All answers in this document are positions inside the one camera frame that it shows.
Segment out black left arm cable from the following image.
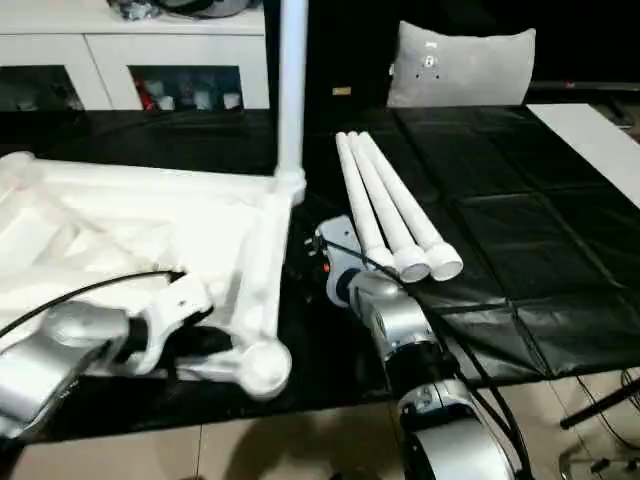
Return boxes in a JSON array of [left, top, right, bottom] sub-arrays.
[[0, 269, 186, 336]]

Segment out white flat board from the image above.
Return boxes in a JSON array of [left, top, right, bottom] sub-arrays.
[[527, 103, 640, 209]]

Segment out black work mat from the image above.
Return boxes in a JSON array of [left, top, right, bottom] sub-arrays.
[[0, 104, 640, 441]]

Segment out white plastic table leg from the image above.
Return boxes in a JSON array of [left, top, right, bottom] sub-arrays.
[[347, 132, 431, 284], [335, 131, 397, 274], [357, 130, 464, 281], [274, 0, 310, 181]]

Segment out white plastic table top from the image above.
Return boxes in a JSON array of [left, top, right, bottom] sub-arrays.
[[0, 149, 307, 401]]

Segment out thin floor cables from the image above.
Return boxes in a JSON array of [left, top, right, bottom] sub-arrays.
[[574, 369, 640, 451]]

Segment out grey rounded device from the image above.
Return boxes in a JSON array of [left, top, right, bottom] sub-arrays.
[[159, 0, 251, 19]]

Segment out black tripod leg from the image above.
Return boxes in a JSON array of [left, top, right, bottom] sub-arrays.
[[559, 379, 640, 430]]

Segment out white cabinet with glass doors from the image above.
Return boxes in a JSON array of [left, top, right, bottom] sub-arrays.
[[0, 0, 271, 112]]

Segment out chrome metal frame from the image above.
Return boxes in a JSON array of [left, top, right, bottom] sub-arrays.
[[557, 439, 640, 480]]

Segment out dark tangled small object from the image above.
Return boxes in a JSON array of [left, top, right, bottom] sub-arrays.
[[104, 0, 161, 24]]

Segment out black box with yellow label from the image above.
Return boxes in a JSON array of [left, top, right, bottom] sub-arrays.
[[264, 0, 401, 111]]

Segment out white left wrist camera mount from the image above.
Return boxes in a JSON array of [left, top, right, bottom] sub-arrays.
[[127, 272, 216, 376]]

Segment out grey cushion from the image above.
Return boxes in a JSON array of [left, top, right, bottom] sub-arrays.
[[387, 20, 537, 107]]

